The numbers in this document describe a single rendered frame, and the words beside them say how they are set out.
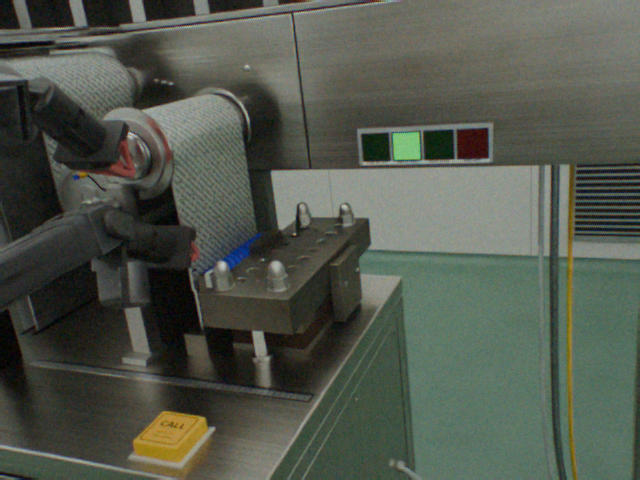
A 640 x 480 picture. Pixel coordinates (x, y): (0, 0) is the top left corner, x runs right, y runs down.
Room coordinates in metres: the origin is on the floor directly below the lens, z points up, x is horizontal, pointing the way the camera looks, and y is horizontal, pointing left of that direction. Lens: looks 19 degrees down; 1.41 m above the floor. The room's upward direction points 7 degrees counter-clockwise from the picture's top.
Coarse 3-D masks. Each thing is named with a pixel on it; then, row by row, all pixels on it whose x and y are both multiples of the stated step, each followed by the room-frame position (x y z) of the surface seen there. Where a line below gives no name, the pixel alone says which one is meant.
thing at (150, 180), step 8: (128, 120) 0.98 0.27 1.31; (136, 120) 0.98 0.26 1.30; (136, 128) 0.98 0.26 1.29; (144, 128) 0.97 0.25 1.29; (144, 136) 0.97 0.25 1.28; (152, 136) 0.97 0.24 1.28; (152, 144) 0.97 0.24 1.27; (152, 152) 0.97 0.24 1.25; (160, 152) 0.96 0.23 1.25; (152, 160) 0.97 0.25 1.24; (160, 160) 0.96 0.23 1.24; (152, 168) 0.97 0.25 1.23; (160, 168) 0.97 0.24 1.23; (152, 176) 0.97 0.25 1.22; (160, 176) 0.97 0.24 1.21; (136, 184) 0.99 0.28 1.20; (144, 184) 0.98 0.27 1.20; (152, 184) 0.97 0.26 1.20
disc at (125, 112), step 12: (120, 108) 1.00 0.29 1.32; (132, 108) 0.99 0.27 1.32; (144, 120) 0.98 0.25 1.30; (156, 132) 0.97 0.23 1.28; (168, 144) 0.96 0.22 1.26; (168, 156) 0.96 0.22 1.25; (168, 168) 0.97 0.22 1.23; (168, 180) 0.97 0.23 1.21; (144, 192) 0.99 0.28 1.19; (156, 192) 0.98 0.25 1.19
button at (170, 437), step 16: (160, 416) 0.75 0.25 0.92; (176, 416) 0.74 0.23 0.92; (192, 416) 0.74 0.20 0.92; (144, 432) 0.71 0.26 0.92; (160, 432) 0.71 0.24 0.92; (176, 432) 0.70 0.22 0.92; (192, 432) 0.70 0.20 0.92; (144, 448) 0.69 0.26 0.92; (160, 448) 0.68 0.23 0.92; (176, 448) 0.67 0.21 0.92
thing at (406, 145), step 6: (396, 138) 1.15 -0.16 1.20; (402, 138) 1.14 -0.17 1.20; (408, 138) 1.14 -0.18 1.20; (414, 138) 1.13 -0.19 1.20; (396, 144) 1.15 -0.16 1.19; (402, 144) 1.14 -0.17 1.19; (408, 144) 1.14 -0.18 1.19; (414, 144) 1.13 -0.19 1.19; (396, 150) 1.15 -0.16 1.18; (402, 150) 1.14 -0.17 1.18; (408, 150) 1.14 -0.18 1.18; (414, 150) 1.13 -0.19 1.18; (396, 156) 1.15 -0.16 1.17; (402, 156) 1.14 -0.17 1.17; (408, 156) 1.14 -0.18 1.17; (414, 156) 1.13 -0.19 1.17
